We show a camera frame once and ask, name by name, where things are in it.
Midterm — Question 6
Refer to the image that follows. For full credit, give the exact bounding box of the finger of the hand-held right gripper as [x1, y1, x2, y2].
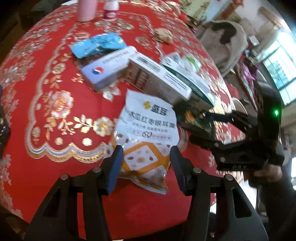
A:
[178, 111, 255, 139]
[188, 133, 226, 153]

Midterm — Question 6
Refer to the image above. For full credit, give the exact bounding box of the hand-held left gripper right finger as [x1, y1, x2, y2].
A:
[170, 146, 270, 241]

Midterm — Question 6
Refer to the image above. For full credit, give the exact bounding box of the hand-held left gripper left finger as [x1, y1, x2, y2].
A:
[24, 145, 124, 241]

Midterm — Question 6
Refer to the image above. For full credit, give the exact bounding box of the white orange snack packet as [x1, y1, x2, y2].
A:
[109, 89, 181, 195]

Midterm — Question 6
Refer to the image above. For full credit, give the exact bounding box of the green white box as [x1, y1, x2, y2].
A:
[161, 52, 216, 108]

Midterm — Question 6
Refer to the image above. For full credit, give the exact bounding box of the white brown carton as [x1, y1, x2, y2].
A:
[125, 53, 193, 105]

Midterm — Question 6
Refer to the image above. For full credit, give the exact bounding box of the white blue box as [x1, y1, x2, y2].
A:
[81, 46, 138, 91]

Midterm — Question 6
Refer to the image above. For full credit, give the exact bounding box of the blue plastic wrapper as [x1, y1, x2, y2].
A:
[69, 32, 126, 59]

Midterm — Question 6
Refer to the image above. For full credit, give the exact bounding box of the person's right forearm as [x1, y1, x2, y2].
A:
[260, 171, 296, 224]

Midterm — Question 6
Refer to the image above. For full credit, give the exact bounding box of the person's right hand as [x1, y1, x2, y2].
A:
[253, 165, 284, 184]

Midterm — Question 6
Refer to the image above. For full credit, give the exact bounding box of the pink clothes pile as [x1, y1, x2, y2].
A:
[239, 56, 259, 93]

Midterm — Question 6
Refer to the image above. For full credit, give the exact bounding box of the window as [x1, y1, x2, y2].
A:
[264, 40, 296, 105]

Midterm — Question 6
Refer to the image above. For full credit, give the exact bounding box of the white fleece coat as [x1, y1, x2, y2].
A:
[199, 20, 249, 77]

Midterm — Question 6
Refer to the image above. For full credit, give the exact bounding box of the crumpled brown paper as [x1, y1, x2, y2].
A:
[154, 28, 173, 44]

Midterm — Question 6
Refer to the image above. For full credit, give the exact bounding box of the red gold floral tablecloth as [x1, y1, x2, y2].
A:
[0, 0, 245, 239]

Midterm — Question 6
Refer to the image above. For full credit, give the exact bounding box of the yellow floral cloth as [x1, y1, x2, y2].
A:
[180, 0, 210, 19]

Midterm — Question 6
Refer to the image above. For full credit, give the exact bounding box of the dark object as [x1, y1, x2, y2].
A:
[0, 86, 11, 158]

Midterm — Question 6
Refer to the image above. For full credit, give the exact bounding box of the small white pink-label bottle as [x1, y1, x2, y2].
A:
[103, 0, 119, 21]

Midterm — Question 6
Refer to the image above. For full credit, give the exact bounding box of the pink bottle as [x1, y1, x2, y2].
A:
[77, 0, 97, 22]

